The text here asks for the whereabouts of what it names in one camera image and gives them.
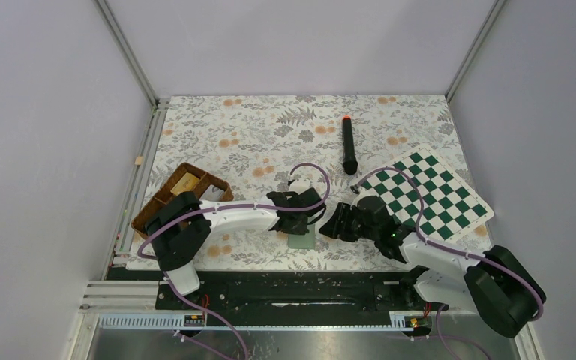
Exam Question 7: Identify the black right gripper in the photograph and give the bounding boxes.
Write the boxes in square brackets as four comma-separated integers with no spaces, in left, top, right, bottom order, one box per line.
[318,202,380,243]

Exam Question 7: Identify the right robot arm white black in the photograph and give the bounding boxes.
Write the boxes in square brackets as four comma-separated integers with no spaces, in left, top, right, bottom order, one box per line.
[319,196,546,338]

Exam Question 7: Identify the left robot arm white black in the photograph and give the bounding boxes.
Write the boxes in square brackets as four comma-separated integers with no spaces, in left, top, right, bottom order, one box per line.
[138,187,326,308]

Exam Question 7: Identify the white card in basket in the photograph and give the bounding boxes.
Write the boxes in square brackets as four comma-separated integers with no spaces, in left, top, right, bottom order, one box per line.
[200,184,225,202]

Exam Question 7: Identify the black microphone orange tip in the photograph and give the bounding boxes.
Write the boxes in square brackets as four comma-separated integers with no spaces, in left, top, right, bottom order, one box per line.
[341,116,358,175]

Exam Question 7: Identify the floral patterned table mat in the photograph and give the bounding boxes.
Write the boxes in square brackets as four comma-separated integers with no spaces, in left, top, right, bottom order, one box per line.
[142,94,472,272]

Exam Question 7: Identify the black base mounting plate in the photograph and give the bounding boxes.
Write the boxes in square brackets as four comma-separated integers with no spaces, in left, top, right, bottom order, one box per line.
[154,270,478,319]

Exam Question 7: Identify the green white chessboard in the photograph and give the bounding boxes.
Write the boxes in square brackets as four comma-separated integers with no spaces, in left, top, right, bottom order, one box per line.
[359,144,494,242]

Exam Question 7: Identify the yellow block in basket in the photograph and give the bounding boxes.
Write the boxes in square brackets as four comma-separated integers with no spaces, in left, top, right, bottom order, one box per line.
[170,172,200,196]

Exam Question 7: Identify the brown wicker basket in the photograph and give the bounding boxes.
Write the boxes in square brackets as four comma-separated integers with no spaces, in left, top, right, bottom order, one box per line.
[131,163,234,239]

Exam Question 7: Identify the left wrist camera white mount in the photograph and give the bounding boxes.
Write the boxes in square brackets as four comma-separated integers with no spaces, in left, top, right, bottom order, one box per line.
[289,178,312,194]

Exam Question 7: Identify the aluminium cable duct rail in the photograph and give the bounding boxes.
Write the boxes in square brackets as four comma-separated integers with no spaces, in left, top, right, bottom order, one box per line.
[97,311,419,333]

